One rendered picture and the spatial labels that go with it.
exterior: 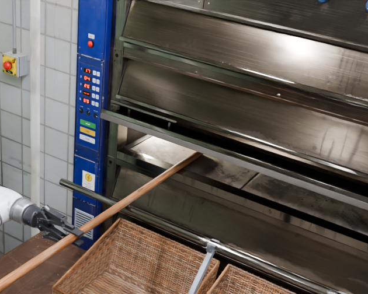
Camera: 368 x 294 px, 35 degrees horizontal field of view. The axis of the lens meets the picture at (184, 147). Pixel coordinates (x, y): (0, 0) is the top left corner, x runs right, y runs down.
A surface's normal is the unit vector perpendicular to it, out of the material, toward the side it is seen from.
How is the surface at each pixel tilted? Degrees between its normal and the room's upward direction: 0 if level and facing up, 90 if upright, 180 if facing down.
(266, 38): 70
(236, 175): 0
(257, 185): 0
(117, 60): 90
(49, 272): 0
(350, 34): 90
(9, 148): 90
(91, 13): 90
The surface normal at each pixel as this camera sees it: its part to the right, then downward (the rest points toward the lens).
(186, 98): -0.43, 0.00
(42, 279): 0.11, -0.90
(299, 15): -0.50, 0.32
